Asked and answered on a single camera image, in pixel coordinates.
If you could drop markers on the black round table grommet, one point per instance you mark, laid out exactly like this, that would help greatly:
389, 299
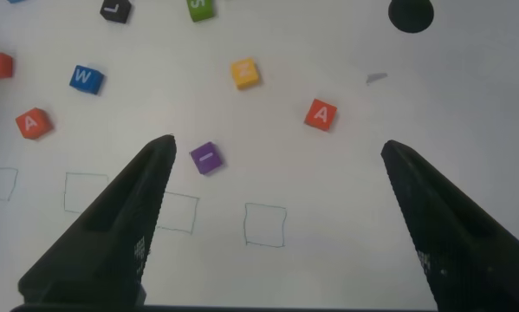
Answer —
410, 15

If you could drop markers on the green block letter S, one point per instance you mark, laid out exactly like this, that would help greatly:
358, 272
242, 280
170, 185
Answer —
199, 11

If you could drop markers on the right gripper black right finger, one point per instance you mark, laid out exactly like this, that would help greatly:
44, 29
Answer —
467, 251

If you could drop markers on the orange block letter A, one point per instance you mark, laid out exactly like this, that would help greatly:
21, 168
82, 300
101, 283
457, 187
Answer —
34, 123
320, 115

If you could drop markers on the black block letter L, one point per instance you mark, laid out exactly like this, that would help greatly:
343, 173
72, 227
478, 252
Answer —
115, 11

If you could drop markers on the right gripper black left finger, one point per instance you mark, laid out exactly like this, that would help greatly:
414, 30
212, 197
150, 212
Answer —
107, 242

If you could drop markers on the yellow letter block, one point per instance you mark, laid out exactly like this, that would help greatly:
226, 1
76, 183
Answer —
244, 73

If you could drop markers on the purple block letter I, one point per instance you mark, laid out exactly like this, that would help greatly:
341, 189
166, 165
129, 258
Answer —
205, 158

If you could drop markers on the blue block letter W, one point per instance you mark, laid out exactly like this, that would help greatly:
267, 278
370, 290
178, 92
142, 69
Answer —
86, 79

